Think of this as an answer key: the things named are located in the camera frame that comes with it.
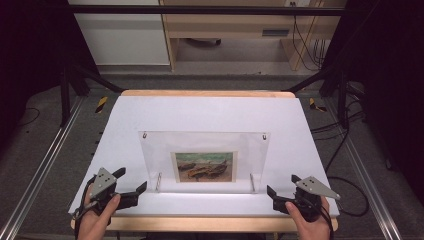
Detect hand-held gripper cable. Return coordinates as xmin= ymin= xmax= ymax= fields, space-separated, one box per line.
xmin=73 ymin=181 xmax=98 ymax=240
xmin=319 ymin=128 xmax=371 ymax=240

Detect aluminium floor rail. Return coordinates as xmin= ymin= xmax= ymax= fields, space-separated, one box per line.
xmin=324 ymin=98 xmax=403 ymax=240
xmin=0 ymin=96 xmax=86 ymax=240

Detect white cabinet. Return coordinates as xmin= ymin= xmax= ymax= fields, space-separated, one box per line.
xmin=67 ymin=0 xmax=171 ymax=66

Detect black curtain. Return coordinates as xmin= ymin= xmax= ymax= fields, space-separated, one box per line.
xmin=319 ymin=0 xmax=424 ymax=204
xmin=0 ymin=0 xmax=99 ymax=154

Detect black hanging desk cables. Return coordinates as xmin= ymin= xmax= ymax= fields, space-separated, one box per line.
xmin=290 ymin=1 xmax=330 ymax=72

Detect wooden table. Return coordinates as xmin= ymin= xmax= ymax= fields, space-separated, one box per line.
xmin=70 ymin=89 xmax=339 ymax=233

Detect grey desk drawer handle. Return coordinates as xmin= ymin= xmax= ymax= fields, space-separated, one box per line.
xmin=261 ymin=28 xmax=291 ymax=38

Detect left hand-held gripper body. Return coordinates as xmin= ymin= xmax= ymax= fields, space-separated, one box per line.
xmin=73 ymin=166 xmax=122 ymax=218

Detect painted boats picture card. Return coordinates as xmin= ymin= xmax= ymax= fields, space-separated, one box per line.
xmin=170 ymin=150 xmax=239 ymax=184

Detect clear acrylic photo frame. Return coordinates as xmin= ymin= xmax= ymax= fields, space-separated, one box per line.
xmin=137 ymin=130 xmax=272 ymax=195

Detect light wooden desk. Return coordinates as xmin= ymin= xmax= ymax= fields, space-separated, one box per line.
xmin=159 ymin=0 xmax=348 ymax=72

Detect person's right hand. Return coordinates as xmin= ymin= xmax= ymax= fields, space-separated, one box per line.
xmin=285 ymin=195 xmax=335 ymax=240

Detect thin black floor cable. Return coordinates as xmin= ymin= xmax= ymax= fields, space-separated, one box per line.
xmin=19 ymin=106 xmax=41 ymax=128

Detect white foam board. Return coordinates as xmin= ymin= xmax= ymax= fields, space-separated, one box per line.
xmin=68 ymin=95 xmax=341 ymax=218

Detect person's left hand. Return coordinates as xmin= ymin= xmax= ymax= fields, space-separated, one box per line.
xmin=76 ymin=184 xmax=122 ymax=240

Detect right hand-held gripper cable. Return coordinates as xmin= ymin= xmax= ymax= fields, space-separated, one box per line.
xmin=319 ymin=128 xmax=371 ymax=240

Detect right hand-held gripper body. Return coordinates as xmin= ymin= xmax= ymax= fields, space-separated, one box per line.
xmin=292 ymin=175 xmax=342 ymax=223

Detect left hand-held gripper cable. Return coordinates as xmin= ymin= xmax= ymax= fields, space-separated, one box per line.
xmin=73 ymin=181 xmax=98 ymax=240

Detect black horizontal bar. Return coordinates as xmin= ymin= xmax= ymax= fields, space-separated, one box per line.
xmin=66 ymin=4 xmax=348 ymax=17

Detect black metal stand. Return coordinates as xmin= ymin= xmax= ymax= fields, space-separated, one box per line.
xmin=59 ymin=63 xmax=125 ymax=128
xmin=282 ymin=63 xmax=351 ymax=130

